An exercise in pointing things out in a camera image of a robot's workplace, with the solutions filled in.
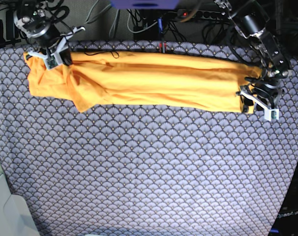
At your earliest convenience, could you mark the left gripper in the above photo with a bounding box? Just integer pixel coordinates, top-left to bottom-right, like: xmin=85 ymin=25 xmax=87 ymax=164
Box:
xmin=239 ymin=70 xmax=292 ymax=113

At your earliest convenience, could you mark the red black table clamp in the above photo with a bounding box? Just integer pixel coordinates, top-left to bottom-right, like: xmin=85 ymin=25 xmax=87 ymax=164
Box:
xmin=159 ymin=41 xmax=167 ymax=54

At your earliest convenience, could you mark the black cable bundle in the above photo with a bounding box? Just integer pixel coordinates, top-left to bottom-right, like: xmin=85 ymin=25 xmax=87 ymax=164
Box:
xmin=85 ymin=4 xmax=238 ymax=42

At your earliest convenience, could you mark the blue fan-patterned tablecloth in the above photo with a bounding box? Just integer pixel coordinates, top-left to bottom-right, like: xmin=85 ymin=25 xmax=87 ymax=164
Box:
xmin=0 ymin=46 xmax=298 ymax=236

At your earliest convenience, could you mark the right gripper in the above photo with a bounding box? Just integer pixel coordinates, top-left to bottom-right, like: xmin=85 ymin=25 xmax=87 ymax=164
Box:
xmin=13 ymin=7 xmax=72 ymax=66

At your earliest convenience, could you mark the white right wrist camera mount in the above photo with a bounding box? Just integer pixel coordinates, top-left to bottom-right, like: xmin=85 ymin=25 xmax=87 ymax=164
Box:
xmin=27 ymin=26 xmax=86 ymax=70

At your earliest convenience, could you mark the black OpenArm labelled case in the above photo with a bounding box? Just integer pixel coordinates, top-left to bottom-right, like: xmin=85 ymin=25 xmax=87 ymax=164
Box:
xmin=269 ymin=163 xmax=298 ymax=236

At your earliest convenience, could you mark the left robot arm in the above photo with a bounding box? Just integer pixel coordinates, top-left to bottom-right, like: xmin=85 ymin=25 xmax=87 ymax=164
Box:
xmin=215 ymin=0 xmax=291 ymax=120

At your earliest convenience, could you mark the white power strip red switch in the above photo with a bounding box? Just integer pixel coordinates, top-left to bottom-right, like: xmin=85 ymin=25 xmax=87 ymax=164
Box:
xmin=177 ymin=9 xmax=225 ymax=19

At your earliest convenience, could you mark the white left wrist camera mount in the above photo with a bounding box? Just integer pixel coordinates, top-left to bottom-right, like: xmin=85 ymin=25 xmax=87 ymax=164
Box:
xmin=236 ymin=88 xmax=280 ymax=121

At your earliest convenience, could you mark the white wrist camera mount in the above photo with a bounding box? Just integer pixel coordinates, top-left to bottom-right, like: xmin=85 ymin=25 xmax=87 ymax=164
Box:
xmin=236 ymin=88 xmax=280 ymax=121
xmin=27 ymin=26 xmax=86 ymax=70

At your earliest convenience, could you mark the white plastic bin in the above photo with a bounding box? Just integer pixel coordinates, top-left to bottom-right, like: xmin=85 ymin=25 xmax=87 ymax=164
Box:
xmin=0 ymin=164 xmax=39 ymax=236

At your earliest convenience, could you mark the blue box at top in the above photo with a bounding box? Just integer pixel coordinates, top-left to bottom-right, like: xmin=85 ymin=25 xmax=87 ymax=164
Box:
xmin=111 ymin=0 xmax=179 ymax=10

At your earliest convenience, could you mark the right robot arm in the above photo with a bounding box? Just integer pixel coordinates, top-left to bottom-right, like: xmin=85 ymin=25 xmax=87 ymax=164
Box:
xmin=0 ymin=0 xmax=75 ymax=69

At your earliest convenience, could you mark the yellow T-shirt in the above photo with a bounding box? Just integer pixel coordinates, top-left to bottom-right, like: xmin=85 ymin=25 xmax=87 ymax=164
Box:
xmin=25 ymin=52 xmax=262 ymax=113

